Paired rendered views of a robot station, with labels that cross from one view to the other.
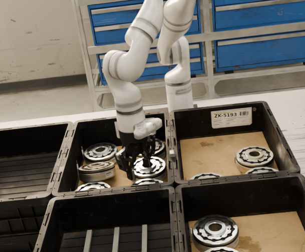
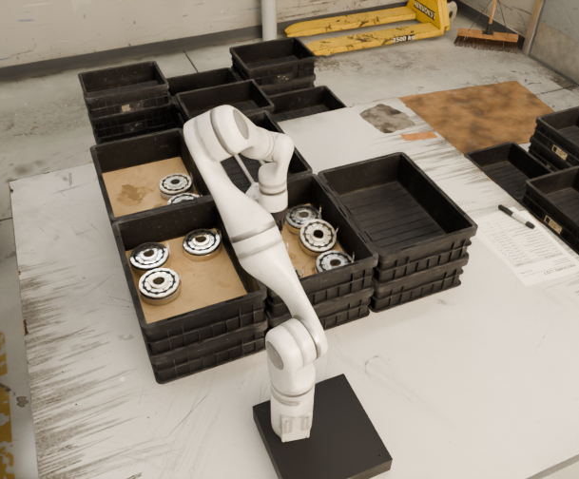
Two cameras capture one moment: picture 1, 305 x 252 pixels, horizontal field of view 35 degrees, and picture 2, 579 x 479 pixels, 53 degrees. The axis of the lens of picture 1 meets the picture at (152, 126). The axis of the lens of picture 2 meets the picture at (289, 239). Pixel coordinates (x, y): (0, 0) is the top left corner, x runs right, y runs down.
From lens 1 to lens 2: 225 cm
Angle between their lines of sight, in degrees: 106
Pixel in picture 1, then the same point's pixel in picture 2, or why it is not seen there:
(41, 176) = (382, 241)
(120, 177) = (296, 252)
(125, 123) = not seen: hidden behind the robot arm
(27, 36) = not seen: outside the picture
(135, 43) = not seen: hidden behind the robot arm
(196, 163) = (224, 282)
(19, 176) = (406, 239)
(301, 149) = (108, 428)
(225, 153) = (196, 302)
